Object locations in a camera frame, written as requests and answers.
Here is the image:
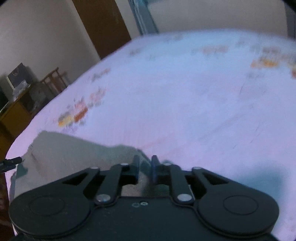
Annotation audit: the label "grey knit pants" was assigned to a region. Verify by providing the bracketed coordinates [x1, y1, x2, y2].
[10, 131, 169, 200]

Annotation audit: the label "wooden side cabinet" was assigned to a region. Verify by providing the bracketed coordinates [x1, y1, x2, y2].
[1, 83, 55, 159]

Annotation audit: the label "dark box on cabinet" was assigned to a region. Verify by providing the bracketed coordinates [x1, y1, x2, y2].
[6, 63, 38, 90]

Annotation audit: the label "wooden chair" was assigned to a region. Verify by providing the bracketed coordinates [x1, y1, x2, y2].
[40, 67, 69, 96]

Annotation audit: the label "brown wooden door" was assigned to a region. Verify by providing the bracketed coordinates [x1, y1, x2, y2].
[73, 0, 131, 59]

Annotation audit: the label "left grey curtain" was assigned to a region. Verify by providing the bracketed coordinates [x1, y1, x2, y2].
[128, 0, 159, 36]

